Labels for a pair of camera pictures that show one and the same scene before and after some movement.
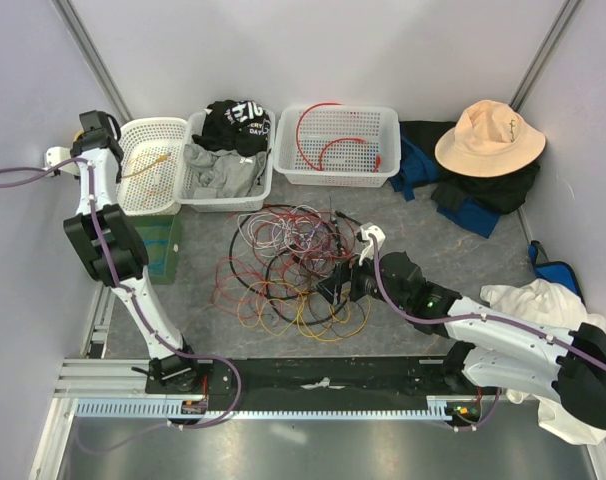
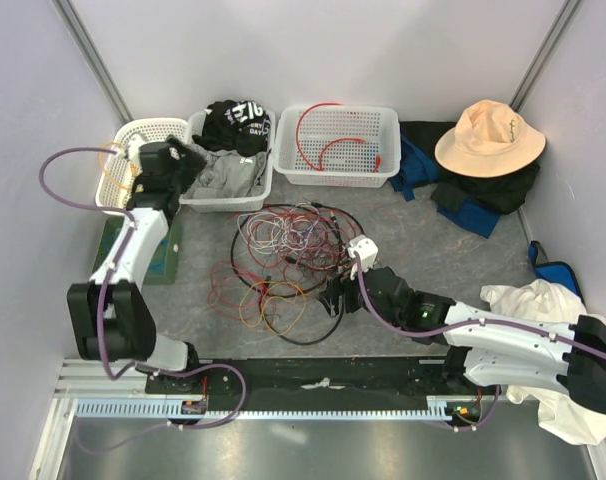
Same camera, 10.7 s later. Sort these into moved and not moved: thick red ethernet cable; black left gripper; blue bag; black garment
Moved: black left gripper
Not moved: black garment; thick red ethernet cable; blue bag
